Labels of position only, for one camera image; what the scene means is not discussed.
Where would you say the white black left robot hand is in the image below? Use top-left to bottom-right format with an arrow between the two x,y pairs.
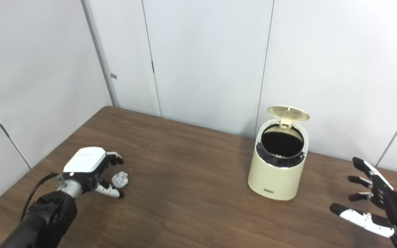
62,147 -> 125,199

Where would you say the white paper ball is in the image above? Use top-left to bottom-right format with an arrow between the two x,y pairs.
111,171 -> 130,189

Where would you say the cream-colored desktop bin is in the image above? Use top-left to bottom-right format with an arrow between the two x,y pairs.
247,119 -> 309,201

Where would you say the round cream bin lid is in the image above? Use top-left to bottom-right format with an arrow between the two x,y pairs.
267,105 -> 310,130

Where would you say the black bin liner bag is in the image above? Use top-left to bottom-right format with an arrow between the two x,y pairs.
256,124 -> 305,168

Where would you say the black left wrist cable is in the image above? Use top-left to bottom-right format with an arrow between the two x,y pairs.
20,172 -> 68,221

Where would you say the grey wall corner post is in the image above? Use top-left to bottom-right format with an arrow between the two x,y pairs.
81,0 -> 120,108

